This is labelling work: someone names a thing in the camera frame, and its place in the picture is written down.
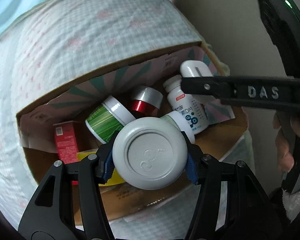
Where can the green label white bottle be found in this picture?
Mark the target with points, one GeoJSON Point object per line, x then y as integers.
{"type": "Point", "coordinates": [108, 117]}

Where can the large white pill bottle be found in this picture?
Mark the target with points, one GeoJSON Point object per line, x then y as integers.
{"type": "Point", "coordinates": [192, 111]}

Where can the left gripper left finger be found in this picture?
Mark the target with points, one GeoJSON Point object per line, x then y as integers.
{"type": "Point", "coordinates": [50, 214]}

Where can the cardboard box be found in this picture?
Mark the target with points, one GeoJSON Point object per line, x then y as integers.
{"type": "Point", "coordinates": [78, 98]}

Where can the white earbuds case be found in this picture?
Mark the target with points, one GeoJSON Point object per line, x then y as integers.
{"type": "Point", "coordinates": [193, 68]}

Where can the white fluffy sleeve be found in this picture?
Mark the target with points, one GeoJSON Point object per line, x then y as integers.
{"type": "Point", "coordinates": [285, 205]}

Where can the pale green white jar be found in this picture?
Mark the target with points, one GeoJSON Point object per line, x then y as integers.
{"type": "Point", "coordinates": [177, 120]}

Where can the red carton box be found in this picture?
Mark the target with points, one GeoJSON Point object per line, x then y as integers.
{"type": "Point", "coordinates": [67, 141]}

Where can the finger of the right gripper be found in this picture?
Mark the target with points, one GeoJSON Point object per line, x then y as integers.
{"type": "Point", "coordinates": [242, 87]}

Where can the red jar silver lid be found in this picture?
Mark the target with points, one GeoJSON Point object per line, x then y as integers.
{"type": "Point", "coordinates": [145, 101]}

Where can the small white round jar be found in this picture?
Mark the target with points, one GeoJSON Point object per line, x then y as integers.
{"type": "Point", "coordinates": [150, 153]}

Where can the checkered quilt bedspread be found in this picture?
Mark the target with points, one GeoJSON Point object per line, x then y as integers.
{"type": "Point", "coordinates": [58, 40]}

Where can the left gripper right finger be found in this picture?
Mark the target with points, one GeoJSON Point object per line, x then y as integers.
{"type": "Point", "coordinates": [231, 203]}

